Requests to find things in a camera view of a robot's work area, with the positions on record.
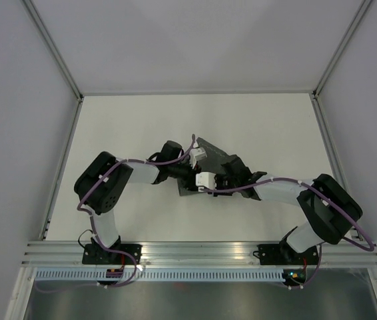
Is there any grey cloth napkin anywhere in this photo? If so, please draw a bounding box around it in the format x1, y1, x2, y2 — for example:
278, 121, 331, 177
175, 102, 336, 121
177, 137, 230, 197

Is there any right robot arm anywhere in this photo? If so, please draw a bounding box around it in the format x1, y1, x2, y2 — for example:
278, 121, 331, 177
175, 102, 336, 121
214, 155, 363, 263

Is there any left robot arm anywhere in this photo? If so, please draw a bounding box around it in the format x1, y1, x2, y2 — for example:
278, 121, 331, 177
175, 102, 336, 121
74, 141, 206, 264

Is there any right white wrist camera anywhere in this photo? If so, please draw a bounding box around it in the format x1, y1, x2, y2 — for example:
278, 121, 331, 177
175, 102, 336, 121
195, 172, 216, 192

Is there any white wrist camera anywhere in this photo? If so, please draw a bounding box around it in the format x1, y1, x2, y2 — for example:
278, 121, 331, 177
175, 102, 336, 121
189, 147, 207, 169
195, 172, 216, 192

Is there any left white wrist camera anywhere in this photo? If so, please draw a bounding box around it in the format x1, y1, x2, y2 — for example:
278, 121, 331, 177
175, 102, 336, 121
189, 147, 207, 169

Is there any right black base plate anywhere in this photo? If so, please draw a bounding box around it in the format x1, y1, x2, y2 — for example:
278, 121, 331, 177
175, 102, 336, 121
252, 243, 320, 266

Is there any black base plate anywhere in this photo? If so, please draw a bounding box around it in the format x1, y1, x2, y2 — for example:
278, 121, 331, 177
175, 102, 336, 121
82, 242, 143, 266
252, 243, 320, 266

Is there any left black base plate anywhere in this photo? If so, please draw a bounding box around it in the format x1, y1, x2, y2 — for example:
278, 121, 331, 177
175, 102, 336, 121
82, 242, 143, 266

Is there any white slotted cable duct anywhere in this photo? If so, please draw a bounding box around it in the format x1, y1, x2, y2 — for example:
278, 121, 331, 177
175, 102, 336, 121
35, 267, 285, 282

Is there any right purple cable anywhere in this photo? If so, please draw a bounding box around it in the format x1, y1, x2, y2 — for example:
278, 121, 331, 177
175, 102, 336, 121
201, 178, 376, 291

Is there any aluminium front rail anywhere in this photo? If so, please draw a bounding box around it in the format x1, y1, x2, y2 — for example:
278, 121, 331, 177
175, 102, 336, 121
21, 241, 377, 269

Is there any right aluminium frame post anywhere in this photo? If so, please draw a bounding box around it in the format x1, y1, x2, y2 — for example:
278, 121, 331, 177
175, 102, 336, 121
310, 0, 374, 99

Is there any aluminium frame post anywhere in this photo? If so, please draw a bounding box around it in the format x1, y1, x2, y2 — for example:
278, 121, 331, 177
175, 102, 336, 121
21, 0, 83, 101
310, 0, 374, 99

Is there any left aluminium frame post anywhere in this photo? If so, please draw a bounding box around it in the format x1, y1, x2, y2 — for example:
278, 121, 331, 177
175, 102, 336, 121
21, 0, 83, 101

